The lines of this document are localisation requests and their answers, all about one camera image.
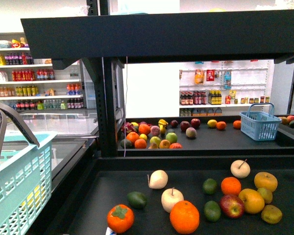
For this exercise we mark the yellow orange fruit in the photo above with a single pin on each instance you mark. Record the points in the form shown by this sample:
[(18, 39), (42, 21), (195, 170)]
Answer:
[(253, 201)]

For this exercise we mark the red apple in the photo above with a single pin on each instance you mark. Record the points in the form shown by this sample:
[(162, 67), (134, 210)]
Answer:
[(232, 206)]

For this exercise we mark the large bumpy orange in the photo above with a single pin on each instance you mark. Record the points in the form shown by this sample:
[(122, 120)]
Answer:
[(184, 217)]

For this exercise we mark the green lime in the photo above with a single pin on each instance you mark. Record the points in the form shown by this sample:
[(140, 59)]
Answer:
[(212, 211), (209, 186)]

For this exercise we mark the yellow lemon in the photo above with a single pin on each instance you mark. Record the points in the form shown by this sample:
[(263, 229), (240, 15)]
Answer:
[(34, 199)]

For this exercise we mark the brown kiwi upper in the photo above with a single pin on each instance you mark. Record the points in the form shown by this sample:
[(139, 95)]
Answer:
[(266, 194)]

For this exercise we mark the black upper shelf board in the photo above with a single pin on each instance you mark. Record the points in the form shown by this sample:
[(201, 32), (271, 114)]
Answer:
[(148, 38)]

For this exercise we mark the green lime lower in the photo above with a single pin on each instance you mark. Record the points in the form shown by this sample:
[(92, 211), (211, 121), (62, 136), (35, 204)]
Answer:
[(212, 211)]

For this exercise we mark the white pear centre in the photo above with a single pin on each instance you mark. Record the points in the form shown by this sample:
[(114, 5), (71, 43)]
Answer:
[(170, 197)]

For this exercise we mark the blue basket on far shelf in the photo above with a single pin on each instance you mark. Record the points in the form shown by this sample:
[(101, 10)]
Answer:
[(259, 125)]

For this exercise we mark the brown kiwi lower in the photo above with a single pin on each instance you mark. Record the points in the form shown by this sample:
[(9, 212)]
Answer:
[(271, 214)]

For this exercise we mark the white price tag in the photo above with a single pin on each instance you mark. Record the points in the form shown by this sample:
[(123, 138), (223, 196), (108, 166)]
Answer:
[(109, 231)]

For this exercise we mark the green lime upper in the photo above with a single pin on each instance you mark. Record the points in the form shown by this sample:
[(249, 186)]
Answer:
[(209, 186)]

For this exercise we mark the small orange back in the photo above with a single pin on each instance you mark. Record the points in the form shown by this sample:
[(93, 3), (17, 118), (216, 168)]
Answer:
[(231, 185)]

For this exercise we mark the black shelf upright post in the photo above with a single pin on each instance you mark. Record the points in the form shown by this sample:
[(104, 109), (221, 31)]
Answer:
[(103, 71)]

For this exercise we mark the white pear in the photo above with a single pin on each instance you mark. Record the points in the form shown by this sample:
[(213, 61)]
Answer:
[(157, 180), (240, 169), (170, 197)]

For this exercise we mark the orange persimmon with green calyx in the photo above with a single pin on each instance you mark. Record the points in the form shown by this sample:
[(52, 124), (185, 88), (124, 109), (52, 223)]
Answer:
[(120, 218)]

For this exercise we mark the yellow fruit far right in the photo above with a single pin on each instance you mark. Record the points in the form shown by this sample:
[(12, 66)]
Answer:
[(266, 180)]

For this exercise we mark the white pear left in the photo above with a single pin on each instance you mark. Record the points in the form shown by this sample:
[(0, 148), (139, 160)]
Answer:
[(157, 180)]

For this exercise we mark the light teal shopping basket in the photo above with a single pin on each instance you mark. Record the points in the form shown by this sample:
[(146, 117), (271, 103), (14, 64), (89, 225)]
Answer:
[(23, 166)]

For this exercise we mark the dark green avocado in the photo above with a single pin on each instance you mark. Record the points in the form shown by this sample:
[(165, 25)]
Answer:
[(137, 199)]

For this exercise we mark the white pear right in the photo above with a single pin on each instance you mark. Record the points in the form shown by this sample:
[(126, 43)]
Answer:
[(240, 169)]

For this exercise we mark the brown kiwi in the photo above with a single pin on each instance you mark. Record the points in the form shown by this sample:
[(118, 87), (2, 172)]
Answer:
[(271, 214), (266, 194)]

